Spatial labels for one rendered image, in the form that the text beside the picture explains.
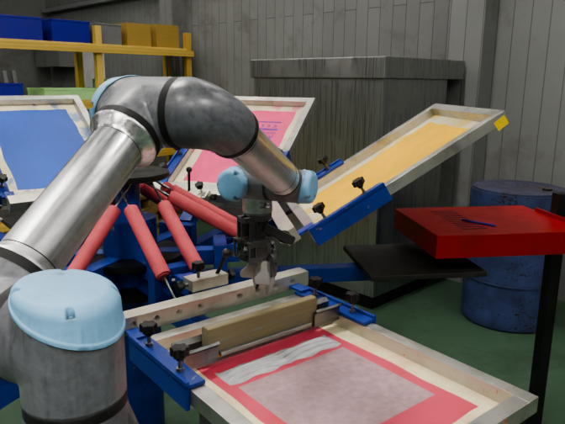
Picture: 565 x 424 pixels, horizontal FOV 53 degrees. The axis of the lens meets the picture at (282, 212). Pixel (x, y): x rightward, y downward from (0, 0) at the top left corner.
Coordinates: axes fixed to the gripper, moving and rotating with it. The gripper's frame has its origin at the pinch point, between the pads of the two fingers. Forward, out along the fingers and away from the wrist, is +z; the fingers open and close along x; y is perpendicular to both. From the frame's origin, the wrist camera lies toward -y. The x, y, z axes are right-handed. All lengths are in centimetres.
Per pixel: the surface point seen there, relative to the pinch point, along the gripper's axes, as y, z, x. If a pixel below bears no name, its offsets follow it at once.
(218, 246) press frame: -24, 8, -61
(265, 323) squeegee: 0.8, 9.7, 1.5
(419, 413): -7.7, 17.0, 45.6
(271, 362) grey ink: 4.5, 16.3, 9.3
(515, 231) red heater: -114, 3, 6
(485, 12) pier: -319, -102, -147
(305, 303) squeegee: -13.1, 7.5, 1.6
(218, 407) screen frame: 28.3, 13.4, 22.1
